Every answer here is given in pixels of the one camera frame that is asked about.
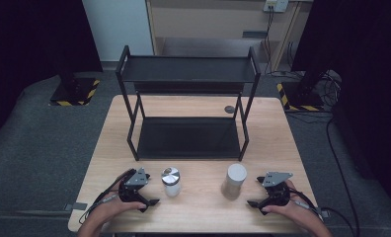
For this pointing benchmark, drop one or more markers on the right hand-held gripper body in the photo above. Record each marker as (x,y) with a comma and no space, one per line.
(277,194)

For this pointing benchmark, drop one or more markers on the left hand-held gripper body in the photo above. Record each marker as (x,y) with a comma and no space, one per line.
(134,189)

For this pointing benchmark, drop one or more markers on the glass jar with silver lid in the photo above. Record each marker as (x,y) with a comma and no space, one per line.
(171,184)

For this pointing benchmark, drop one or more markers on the glass jar with white lid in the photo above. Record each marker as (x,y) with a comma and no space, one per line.
(234,182)

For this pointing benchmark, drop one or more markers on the black metal shelf rack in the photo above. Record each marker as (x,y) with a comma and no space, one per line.
(187,138)

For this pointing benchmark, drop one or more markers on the person's right hand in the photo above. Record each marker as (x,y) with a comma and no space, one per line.
(297,210)

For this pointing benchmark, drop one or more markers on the person's left hand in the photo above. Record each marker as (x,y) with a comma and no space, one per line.
(113,209)

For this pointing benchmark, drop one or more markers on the round grey table grommet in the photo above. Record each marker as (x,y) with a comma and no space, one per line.
(229,109)

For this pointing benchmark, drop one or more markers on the black stand with striped base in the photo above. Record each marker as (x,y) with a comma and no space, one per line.
(302,97)
(75,94)

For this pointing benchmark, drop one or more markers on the black curtain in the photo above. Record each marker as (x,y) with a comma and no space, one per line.
(29,49)
(368,82)

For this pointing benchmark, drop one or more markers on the beige wooden cabinet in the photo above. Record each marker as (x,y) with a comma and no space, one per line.
(213,23)

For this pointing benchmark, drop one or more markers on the grey metal table bracket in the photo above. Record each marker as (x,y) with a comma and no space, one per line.
(75,206)

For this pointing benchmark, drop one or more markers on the white wall socket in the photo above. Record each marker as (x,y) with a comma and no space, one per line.
(275,5)

